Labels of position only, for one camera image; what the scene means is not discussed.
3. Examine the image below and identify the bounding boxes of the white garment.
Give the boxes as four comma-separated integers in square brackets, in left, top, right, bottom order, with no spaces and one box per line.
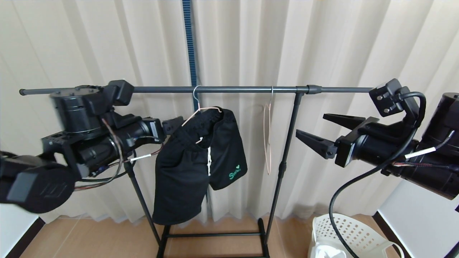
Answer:
[311,245,346,258]

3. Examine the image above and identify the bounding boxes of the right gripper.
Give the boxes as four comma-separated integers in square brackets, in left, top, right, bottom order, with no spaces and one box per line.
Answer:
[295,114,419,169]

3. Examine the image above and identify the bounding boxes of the beige curtain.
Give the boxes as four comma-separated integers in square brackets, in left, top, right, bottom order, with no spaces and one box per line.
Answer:
[0,0,208,225]
[192,0,459,221]

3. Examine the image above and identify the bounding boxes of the black cable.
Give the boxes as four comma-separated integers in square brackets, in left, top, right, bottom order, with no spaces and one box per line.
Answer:
[328,91,427,258]
[444,241,459,258]

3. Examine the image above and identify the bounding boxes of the black clothes rack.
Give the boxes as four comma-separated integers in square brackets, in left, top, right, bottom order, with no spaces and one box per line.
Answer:
[19,85,375,258]

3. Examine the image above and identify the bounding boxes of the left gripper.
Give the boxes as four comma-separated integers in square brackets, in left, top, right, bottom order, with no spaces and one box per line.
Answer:
[142,116,184,144]

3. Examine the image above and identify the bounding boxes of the black shorts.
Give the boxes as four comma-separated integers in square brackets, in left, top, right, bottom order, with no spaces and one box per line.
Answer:
[152,107,248,225]

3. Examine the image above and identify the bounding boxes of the white laundry basket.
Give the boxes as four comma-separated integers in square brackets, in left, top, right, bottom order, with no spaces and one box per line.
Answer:
[311,213,404,258]

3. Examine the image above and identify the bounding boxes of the pink clothes hanger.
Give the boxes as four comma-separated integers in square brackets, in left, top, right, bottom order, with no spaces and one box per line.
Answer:
[181,85,223,144]
[263,86,274,175]

